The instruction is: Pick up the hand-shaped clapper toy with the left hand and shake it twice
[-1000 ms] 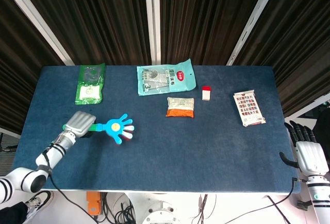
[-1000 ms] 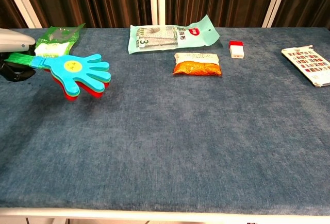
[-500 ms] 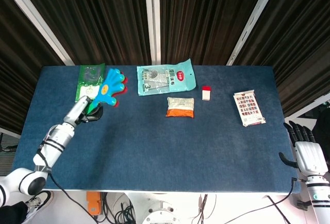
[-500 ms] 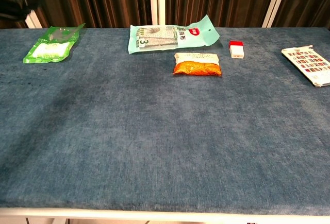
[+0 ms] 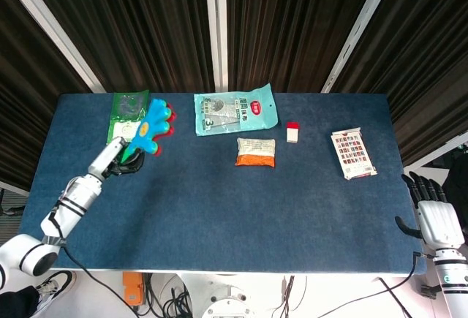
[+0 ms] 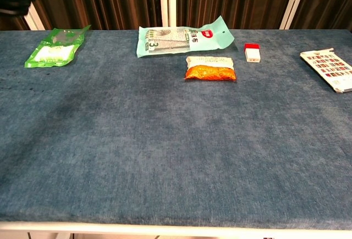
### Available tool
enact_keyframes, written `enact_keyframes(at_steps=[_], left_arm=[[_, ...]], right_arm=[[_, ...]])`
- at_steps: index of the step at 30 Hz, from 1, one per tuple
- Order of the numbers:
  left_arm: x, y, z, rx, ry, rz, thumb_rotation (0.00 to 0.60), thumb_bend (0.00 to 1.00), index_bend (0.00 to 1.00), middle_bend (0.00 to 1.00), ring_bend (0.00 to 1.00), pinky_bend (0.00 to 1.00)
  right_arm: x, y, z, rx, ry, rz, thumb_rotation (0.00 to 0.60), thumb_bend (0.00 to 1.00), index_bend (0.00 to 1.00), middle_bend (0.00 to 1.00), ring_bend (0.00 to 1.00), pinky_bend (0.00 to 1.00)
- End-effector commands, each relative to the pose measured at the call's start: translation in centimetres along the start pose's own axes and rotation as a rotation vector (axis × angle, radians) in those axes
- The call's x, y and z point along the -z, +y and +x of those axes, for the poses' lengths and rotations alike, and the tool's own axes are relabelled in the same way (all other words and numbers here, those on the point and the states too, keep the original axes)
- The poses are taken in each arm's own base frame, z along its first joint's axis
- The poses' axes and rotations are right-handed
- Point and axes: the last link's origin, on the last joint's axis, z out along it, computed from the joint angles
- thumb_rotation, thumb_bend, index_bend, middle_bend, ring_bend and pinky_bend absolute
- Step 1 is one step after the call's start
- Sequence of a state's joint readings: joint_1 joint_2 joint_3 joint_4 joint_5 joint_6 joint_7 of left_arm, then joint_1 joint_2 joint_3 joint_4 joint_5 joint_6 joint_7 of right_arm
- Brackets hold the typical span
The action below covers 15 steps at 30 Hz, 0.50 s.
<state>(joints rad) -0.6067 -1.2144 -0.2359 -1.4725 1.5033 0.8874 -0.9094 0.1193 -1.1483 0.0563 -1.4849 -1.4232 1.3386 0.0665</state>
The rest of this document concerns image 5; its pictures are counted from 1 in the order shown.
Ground thin wires under table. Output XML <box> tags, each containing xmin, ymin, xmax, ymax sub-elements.
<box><xmin>272</xmin><ymin>275</ymin><xmax>309</xmax><ymax>318</ymax></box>

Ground blue red hand clapper toy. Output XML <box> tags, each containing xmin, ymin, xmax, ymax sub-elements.
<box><xmin>120</xmin><ymin>98</ymin><xmax>178</xmax><ymax>162</ymax></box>

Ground white printed card packet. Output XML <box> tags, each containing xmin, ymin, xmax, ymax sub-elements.
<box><xmin>330</xmin><ymin>126</ymin><xmax>378</xmax><ymax>181</ymax></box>

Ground black trouser leg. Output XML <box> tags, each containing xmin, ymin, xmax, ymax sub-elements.
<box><xmin>0</xmin><ymin>284</ymin><xmax>41</xmax><ymax>318</ymax></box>

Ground black pleated curtain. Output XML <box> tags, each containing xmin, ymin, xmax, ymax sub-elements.
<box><xmin>0</xmin><ymin>0</ymin><xmax>468</xmax><ymax>193</ymax></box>

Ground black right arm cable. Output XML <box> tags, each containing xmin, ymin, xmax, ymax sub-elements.
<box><xmin>331</xmin><ymin>251</ymin><xmax>436</xmax><ymax>311</ymax></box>

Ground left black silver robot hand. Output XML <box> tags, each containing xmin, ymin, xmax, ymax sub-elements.
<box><xmin>87</xmin><ymin>136</ymin><xmax>146</xmax><ymax>182</ymax></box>

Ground teal cleaning cloth package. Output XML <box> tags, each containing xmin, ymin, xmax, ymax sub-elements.
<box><xmin>193</xmin><ymin>83</ymin><xmax>279</xmax><ymax>137</ymax></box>

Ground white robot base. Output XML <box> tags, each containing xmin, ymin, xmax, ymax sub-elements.
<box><xmin>181</xmin><ymin>273</ymin><xmax>290</xmax><ymax>318</ymax></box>

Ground small white box red cap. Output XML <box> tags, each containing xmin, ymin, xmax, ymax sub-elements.
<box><xmin>286</xmin><ymin>121</ymin><xmax>300</xmax><ymax>143</ymax></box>

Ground black cable bundle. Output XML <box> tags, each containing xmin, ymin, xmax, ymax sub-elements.
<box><xmin>144</xmin><ymin>273</ymin><xmax>193</xmax><ymax>318</ymax></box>

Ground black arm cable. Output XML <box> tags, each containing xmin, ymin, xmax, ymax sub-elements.
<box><xmin>331</xmin><ymin>251</ymin><xmax>436</xmax><ymax>311</ymax></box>
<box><xmin>45</xmin><ymin>204</ymin><xmax>142</xmax><ymax>318</ymax></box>

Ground orange white granule packet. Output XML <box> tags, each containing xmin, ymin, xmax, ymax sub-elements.
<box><xmin>234</xmin><ymin>137</ymin><xmax>276</xmax><ymax>169</ymax></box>

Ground green plastic package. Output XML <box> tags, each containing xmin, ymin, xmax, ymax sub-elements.
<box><xmin>108</xmin><ymin>89</ymin><xmax>151</xmax><ymax>147</ymax></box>

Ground blue denim table cover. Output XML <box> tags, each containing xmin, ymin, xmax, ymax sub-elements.
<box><xmin>18</xmin><ymin>92</ymin><xmax>429</xmax><ymax>276</ymax></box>

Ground orange plastic handheld controller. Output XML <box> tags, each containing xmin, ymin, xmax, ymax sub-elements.
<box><xmin>121</xmin><ymin>272</ymin><xmax>144</xmax><ymax>307</ymax></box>

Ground white aluminium frame post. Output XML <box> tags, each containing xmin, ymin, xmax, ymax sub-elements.
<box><xmin>0</xmin><ymin>0</ymin><xmax>107</xmax><ymax>94</ymax></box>
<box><xmin>320</xmin><ymin>0</ymin><xmax>401</xmax><ymax>94</ymax></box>
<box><xmin>203</xmin><ymin>0</ymin><xmax>230</xmax><ymax>92</ymax></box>

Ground white black sneaker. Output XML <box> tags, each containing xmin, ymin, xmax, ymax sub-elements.
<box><xmin>34</xmin><ymin>270</ymin><xmax>77</xmax><ymax>311</ymax></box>

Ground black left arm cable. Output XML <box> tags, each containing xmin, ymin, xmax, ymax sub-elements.
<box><xmin>45</xmin><ymin>204</ymin><xmax>142</xmax><ymax>318</ymax></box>

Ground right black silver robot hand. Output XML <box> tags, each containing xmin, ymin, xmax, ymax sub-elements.
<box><xmin>394</xmin><ymin>170</ymin><xmax>466</xmax><ymax>251</ymax></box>

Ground white horizontal frame beam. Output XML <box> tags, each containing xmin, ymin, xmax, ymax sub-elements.
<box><xmin>401</xmin><ymin>137</ymin><xmax>468</xmax><ymax>172</ymax></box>

